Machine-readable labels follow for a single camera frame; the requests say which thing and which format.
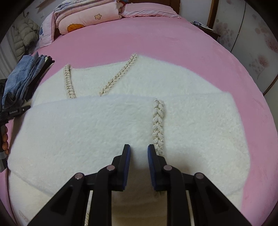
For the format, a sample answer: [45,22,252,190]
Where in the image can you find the left hand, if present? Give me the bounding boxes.
[2,126,9,155]

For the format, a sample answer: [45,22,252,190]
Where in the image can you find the dark wooden nightstand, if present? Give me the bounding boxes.
[191,21,220,40]

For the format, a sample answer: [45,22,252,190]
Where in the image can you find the pink pillow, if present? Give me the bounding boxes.
[120,2,181,19]

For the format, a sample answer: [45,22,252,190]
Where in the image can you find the blue box on nightstand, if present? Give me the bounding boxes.
[192,21,202,26]

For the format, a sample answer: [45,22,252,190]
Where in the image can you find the white fuzzy cardigan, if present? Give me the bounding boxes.
[8,56,250,225]

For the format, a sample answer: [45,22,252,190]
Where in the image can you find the pink bed sheet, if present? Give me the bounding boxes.
[1,17,277,225]

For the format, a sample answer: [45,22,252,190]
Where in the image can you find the folded pink cartoon quilt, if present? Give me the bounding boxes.
[55,1,124,34]

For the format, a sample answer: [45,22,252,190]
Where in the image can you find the folded black garment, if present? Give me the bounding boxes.
[24,56,55,102]

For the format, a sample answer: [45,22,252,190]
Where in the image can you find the white cartoon cushion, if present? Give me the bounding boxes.
[38,12,55,48]

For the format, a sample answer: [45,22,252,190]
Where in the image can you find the folded blue jeans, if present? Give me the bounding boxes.
[2,52,46,110]

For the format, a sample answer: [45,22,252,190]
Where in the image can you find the white floral wardrobe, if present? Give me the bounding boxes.
[213,1,277,94]

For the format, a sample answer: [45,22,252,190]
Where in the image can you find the beige puffer jacket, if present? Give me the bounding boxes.
[12,18,40,61]

